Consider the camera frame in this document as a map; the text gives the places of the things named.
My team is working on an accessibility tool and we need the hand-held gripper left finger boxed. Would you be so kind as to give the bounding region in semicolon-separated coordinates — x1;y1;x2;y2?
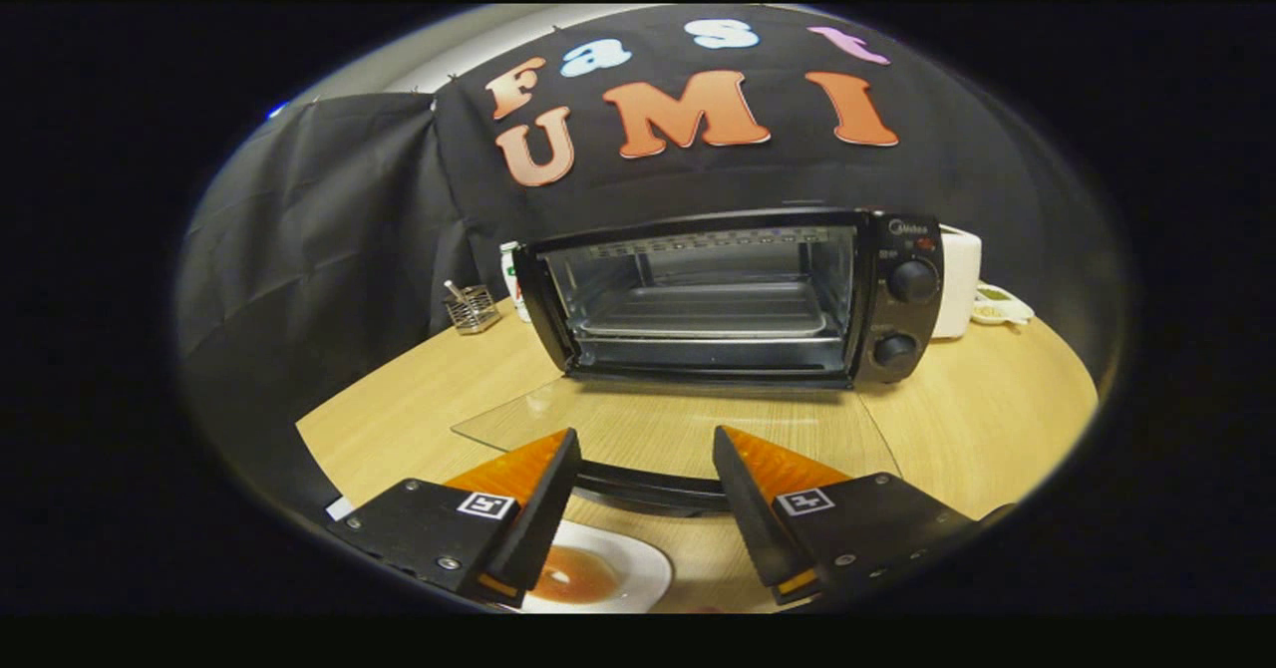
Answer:
327;427;583;609

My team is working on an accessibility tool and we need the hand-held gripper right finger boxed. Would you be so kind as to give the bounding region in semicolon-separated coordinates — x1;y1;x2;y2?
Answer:
712;425;1018;607

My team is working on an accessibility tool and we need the black toaster oven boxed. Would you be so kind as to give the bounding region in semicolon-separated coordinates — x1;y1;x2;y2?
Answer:
451;207;946;517

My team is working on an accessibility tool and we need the metal oven tray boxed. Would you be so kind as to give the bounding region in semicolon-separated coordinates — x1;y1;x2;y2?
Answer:
578;279;838;340

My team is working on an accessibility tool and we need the white bread toaster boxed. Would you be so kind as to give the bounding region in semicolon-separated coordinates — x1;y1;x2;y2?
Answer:
932;224;983;340

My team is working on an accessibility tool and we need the white plate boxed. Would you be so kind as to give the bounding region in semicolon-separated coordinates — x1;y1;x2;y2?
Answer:
518;520;674;614

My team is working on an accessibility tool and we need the white bottle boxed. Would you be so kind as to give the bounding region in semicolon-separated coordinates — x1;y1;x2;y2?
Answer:
498;241;529;322

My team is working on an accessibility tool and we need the white dish with green contents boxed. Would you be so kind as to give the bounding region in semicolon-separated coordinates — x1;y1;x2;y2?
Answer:
972;284;1036;328

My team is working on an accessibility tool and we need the black backdrop cloth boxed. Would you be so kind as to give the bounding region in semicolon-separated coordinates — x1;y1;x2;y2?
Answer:
174;5;1132;509

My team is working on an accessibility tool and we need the wire mesh basket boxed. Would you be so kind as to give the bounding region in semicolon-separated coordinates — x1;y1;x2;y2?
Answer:
444;281;502;336

